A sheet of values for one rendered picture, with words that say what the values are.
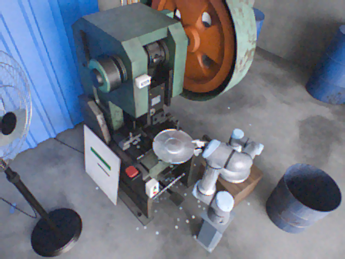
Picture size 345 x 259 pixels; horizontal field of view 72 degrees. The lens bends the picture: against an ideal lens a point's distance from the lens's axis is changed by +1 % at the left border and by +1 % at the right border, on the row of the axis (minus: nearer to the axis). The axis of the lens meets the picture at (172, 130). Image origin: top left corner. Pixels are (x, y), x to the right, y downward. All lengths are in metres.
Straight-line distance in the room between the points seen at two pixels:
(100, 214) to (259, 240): 1.37
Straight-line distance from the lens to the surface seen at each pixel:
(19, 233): 2.42
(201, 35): 1.57
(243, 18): 1.38
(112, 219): 2.23
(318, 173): 2.34
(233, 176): 2.05
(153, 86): 1.45
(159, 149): 1.59
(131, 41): 1.21
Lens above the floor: 2.03
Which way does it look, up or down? 47 degrees down
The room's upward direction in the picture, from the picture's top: 5 degrees clockwise
